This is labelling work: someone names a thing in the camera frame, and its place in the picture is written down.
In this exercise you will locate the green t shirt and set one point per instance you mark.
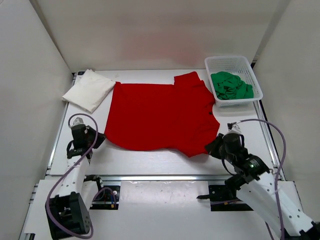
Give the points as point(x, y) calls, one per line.
point(228, 86)

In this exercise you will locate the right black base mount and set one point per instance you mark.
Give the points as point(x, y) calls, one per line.
point(221, 199)

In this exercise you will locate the white t shirt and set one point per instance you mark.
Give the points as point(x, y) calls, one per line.
point(89, 92)

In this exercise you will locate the red t shirt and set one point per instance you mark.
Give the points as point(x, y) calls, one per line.
point(177, 116)

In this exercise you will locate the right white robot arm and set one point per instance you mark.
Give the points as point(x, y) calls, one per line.
point(254, 184)

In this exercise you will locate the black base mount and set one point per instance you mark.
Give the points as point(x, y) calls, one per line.
point(108, 199)
point(221, 199)

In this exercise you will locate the white plastic basket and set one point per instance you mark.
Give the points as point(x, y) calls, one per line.
point(237, 65)

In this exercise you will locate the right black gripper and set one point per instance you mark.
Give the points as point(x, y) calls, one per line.
point(211, 148)

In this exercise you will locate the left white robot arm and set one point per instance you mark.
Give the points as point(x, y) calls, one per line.
point(70, 205)

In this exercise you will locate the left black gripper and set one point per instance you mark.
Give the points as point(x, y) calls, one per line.
point(100, 137)

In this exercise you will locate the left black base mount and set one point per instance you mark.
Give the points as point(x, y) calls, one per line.
point(108, 199)

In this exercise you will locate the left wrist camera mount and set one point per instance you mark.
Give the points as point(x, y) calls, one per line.
point(77, 122)

